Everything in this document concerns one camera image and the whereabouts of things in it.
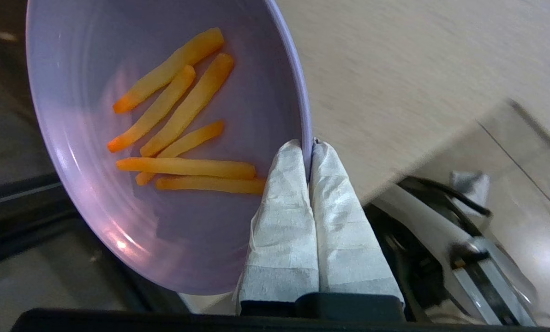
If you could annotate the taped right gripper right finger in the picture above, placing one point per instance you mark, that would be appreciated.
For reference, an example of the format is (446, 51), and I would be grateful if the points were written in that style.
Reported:
(349, 240)

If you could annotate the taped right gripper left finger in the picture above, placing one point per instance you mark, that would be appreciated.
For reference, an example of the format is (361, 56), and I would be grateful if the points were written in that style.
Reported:
(284, 230)

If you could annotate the purple plate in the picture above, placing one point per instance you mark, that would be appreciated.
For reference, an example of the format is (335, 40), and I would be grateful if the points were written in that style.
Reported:
(95, 46)

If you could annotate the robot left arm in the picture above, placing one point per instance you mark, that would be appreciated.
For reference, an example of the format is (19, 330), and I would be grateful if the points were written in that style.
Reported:
(422, 221)

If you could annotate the orange french fry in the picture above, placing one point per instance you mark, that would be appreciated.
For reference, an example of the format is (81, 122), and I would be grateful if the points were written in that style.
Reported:
(152, 110)
(192, 103)
(196, 137)
(187, 167)
(169, 69)
(210, 184)

